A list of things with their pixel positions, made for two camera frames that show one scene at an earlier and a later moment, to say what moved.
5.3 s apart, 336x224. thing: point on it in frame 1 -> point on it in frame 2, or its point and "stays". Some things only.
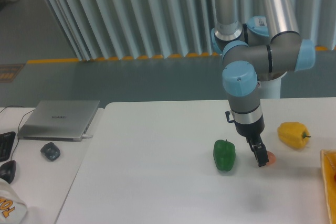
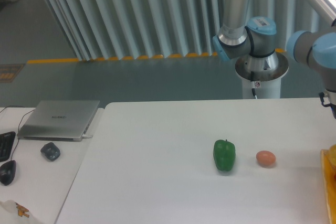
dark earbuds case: x=51 y=151 stays
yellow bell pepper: x=295 y=134 -> x=332 y=155
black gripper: x=251 y=125 -> x=333 y=106
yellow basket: x=328 y=163 stays
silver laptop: x=59 y=120 stays
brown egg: x=272 y=158 stays
